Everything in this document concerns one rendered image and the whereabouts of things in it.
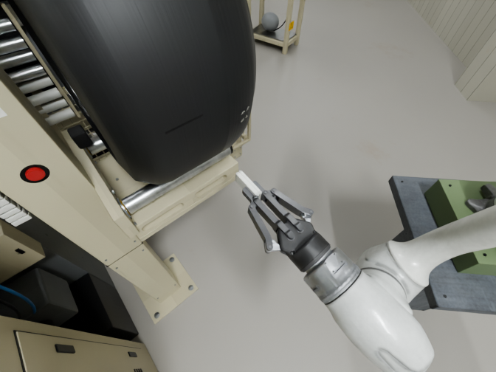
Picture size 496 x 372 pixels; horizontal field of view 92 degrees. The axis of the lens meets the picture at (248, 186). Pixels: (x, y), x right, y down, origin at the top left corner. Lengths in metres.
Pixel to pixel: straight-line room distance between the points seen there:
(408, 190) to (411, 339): 0.76
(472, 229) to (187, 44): 0.51
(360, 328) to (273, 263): 1.10
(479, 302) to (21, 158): 1.21
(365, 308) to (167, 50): 0.47
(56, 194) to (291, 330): 1.19
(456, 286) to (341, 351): 0.69
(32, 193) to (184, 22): 0.47
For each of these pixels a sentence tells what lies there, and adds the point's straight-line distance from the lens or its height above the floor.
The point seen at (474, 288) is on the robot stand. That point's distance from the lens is 1.06.
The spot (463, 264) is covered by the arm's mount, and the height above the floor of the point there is 0.68.
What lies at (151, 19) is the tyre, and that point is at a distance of 0.38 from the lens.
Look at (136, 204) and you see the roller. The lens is 0.68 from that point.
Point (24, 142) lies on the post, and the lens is 0.60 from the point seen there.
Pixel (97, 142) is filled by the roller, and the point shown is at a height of 0.92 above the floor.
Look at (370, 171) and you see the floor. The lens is 2.09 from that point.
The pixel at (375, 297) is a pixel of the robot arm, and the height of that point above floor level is 1.02.
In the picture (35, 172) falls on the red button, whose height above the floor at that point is 1.07.
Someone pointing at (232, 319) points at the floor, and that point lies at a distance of 1.45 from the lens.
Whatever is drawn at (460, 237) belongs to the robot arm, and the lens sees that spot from 0.53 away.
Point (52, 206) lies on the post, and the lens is 0.70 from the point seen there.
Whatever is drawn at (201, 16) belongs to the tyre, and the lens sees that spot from 0.41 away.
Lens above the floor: 1.43
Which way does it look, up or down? 54 degrees down
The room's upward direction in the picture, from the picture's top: straight up
